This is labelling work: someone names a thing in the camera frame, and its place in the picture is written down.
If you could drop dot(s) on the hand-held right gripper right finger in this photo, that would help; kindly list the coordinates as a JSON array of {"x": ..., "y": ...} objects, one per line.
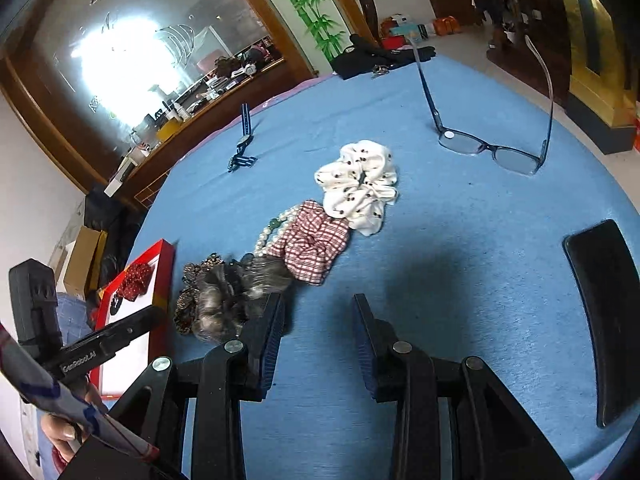
[{"x": 362, "y": 345}]

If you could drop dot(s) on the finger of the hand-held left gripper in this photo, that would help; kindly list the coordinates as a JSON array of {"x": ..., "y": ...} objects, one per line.
[{"x": 135, "y": 322}]

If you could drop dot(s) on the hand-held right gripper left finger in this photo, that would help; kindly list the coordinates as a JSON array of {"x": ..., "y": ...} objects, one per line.
[{"x": 267, "y": 350}]

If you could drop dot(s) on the red jewelry tray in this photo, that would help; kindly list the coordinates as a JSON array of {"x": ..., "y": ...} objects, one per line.
[{"x": 162, "y": 280}]

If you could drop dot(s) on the leopard hair band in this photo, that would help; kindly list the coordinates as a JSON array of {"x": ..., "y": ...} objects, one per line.
[{"x": 185, "y": 312}]

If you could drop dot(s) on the grey furry scrunchie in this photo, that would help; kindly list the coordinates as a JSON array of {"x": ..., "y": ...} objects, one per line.
[{"x": 220, "y": 300}]

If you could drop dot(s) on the red plaid scrunchie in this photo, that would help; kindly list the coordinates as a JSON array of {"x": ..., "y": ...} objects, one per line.
[{"x": 310, "y": 250}]

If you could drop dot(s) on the white cherry print scrunchie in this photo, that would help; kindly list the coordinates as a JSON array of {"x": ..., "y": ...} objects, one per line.
[{"x": 350, "y": 185}]

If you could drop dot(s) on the person's left hand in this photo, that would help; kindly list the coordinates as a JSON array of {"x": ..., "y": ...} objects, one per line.
[{"x": 60, "y": 435}]

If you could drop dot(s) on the blue checked clothing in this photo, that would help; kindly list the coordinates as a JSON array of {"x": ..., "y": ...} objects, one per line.
[{"x": 75, "y": 315}]

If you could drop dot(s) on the red dotted scrunchie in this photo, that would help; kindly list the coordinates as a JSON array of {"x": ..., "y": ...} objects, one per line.
[{"x": 135, "y": 280}]

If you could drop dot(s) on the cardboard box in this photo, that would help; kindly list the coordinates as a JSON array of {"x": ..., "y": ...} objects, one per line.
[{"x": 82, "y": 260}]

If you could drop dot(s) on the white striped cloth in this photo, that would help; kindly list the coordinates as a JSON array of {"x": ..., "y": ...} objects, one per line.
[{"x": 30, "y": 375}]

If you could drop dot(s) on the black bag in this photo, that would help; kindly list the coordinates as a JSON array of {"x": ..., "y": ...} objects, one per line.
[{"x": 112, "y": 230}]

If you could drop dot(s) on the blue table cloth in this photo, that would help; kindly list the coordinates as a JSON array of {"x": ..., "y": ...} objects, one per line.
[{"x": 450, "y": 260}]

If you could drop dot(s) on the white box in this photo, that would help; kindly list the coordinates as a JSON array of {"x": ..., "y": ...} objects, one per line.
[{"x": 120, "y": 177}]

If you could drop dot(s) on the wooden counter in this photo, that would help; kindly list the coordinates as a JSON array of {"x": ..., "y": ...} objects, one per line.
[{"x": 165, "y": 160}]

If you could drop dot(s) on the yellow box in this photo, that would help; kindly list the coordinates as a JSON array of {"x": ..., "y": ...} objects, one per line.
[{"x": 166, "y": 130}]

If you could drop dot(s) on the blue framed eyeglasses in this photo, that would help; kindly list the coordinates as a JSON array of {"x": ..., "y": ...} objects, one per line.
[{"x": 465, "y": 144}]

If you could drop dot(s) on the black smartphone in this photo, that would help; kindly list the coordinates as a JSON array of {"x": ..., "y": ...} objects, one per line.
[{"x": 605, "y": 320}]

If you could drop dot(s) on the key bunch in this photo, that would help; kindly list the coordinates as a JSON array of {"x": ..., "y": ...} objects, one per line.
[{"x": 381, "y": 72}]

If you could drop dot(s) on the black clothing pile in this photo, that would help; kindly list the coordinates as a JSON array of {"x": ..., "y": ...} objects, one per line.
[{"x": 360, "y": 60}]

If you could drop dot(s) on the wooden framed mirror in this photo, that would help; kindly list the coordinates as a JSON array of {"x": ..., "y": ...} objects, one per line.
[{"x": 150, "y": 35}]

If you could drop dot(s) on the orange bag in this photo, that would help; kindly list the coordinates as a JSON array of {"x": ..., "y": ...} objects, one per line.
[{"x": 446, "y": 26}]

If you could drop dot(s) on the wooden chair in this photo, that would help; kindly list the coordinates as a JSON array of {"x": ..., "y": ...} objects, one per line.
[{"x": 369, "y": 15}]

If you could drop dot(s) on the bamboo painted panel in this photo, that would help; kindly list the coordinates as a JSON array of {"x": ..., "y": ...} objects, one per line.
[{"x": 310, "y": 10}]

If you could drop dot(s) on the carved wooden furniture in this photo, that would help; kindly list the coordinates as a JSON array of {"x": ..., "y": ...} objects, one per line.
[{"x": 520, "y": 35}]

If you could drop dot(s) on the gold framed black panel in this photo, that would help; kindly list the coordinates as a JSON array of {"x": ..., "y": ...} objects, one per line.
[{"x": 600, "y": 85}]

